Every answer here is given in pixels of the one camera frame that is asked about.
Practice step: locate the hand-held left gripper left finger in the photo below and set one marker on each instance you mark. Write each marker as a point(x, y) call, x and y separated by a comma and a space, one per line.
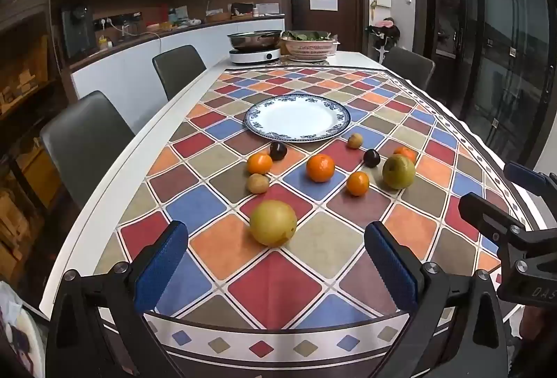
point(161, 269)

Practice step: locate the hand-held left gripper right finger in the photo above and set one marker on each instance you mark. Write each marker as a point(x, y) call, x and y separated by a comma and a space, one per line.
point(391, 269)

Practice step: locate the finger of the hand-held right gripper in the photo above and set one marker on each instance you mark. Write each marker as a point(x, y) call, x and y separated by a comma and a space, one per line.
point(483, 210)
point(524, 177)

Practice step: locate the green pear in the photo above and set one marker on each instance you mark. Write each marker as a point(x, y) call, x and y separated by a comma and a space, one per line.
point(398, 171)

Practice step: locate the dark plum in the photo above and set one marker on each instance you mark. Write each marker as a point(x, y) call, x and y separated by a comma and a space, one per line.
point(278, 150)
point(371, 157)

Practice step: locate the large yellow pear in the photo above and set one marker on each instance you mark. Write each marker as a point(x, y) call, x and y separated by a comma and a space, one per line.
point(273, 223)

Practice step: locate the large orange mandarin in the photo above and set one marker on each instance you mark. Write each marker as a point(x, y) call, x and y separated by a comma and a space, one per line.
point(320, 168)

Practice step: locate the brown kiwi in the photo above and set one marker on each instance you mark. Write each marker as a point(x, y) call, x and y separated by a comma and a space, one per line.
point(355, 140)
point(258, 183)

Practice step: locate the blue rimmed white plate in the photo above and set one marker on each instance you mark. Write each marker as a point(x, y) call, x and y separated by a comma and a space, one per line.
point(298, 117)

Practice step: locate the colourful checked tablecloth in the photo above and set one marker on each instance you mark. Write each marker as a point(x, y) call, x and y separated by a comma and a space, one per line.
point(270, 286)

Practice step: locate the dark glass cabinet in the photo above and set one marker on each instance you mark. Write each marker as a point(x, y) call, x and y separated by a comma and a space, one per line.
point(500, 34)

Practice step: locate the grey dining chair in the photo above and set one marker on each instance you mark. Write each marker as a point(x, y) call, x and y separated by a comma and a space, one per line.
point(87, 138)
point(179, 69)
point(409, 64)

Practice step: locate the white printed cloth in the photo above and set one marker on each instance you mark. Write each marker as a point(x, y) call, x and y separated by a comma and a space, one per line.
point(19, 330)

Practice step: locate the child seat with clothes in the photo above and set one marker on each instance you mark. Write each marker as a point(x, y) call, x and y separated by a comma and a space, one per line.
point(385, 32)

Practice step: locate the patterned placemat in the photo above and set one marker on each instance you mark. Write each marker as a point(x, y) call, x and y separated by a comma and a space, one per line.
point(300, 62)

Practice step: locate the white induction cooker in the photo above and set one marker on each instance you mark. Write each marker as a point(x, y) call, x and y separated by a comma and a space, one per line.
point(254, 56)

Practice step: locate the pink plastic colander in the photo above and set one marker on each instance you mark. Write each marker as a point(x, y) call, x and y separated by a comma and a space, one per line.
point(310, 49)

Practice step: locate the green leafy vegetables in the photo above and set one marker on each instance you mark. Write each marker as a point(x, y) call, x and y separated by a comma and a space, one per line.
point(307, 36)

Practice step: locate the steel pan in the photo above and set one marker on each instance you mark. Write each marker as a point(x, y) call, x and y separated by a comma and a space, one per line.
point(254, 39)

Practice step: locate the black countertop appliance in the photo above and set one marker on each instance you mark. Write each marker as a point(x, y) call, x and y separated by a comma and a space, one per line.
point(78, 32)

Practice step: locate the white desk lamp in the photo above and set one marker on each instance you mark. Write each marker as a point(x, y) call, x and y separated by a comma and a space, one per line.
point(210, 4)

